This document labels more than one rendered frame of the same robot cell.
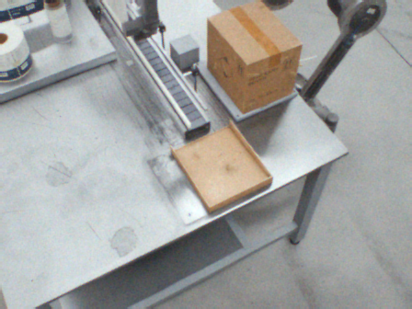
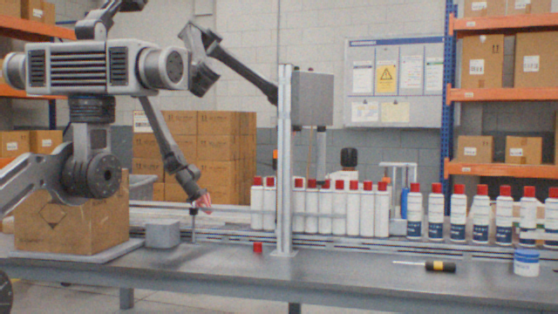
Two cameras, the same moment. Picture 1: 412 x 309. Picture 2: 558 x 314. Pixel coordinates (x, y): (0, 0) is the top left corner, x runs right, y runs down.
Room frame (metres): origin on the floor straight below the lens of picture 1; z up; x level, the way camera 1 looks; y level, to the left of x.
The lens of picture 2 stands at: (3.29, -1.14, 1.31)
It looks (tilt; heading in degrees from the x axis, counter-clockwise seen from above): 4 degrees down; 133
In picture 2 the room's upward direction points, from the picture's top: 1 degrees clockwise
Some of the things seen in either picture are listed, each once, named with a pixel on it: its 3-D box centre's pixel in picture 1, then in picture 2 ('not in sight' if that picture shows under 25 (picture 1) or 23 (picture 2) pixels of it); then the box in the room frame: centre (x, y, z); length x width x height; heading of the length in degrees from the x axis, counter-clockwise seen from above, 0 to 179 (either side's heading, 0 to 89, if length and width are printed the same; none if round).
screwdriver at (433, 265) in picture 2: not in sight; (423, 264); (2.42, 0.48, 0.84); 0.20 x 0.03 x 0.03; 28
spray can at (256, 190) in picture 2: (120, 2); (257, 202); (1.76, 0.37, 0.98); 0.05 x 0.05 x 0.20
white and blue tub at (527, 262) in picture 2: not in sight; (527, 262); (2.67, 0.66, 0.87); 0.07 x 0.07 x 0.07
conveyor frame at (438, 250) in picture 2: (116, 13); (282, 237); (1.85, 0.42, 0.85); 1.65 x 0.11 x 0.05; 29
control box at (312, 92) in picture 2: not in sight; (307, 98); (1.99, 0.40, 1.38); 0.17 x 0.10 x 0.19; 84
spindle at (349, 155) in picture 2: not in sight; (348, 176); (1.72, 1.03, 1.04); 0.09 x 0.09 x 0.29
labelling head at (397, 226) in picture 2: not in sight; (397, 198); (2.18, 0.70, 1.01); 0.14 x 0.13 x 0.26; 29
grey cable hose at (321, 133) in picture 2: not in sight; (321, 155); (2.05, 0.41, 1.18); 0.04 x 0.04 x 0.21
